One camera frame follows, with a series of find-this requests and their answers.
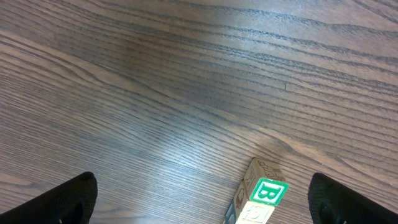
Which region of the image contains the plain wooden picture block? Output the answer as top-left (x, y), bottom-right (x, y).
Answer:
top-left (244, 158), bottom-right (289, 207)

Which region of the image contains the yellow-topped wooden block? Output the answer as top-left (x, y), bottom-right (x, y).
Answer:
top-left (233, 180), bottom-right (275, 224)

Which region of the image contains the wooden block letter E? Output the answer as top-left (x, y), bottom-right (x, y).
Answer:
top-left (224, 200), bottom-right (236, 224)

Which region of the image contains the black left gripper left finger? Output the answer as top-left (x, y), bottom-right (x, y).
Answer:
top-left (1, 172), bottom-right (98, 224)

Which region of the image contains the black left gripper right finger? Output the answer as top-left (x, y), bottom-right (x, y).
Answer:
top-left (308, 172), bottom-right (397, 224)

